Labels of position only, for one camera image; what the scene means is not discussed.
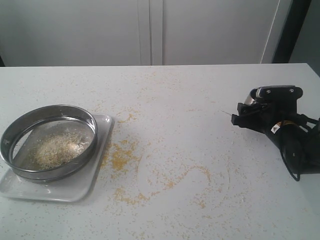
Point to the white square tray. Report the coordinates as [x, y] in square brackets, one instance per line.
[69, 189]

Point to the white cabinet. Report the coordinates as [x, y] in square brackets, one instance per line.
[140, 32]

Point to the pile of sieved grains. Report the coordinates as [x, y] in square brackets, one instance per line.
[57, 149]

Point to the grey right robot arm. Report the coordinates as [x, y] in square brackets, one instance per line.
[298, 141]

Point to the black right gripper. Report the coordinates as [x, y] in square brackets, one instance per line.
[261, 117]

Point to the stainless steel cup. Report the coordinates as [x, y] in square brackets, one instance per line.
[253, 97]

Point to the round steel mesh sieve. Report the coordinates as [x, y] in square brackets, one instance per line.
[22, 134]

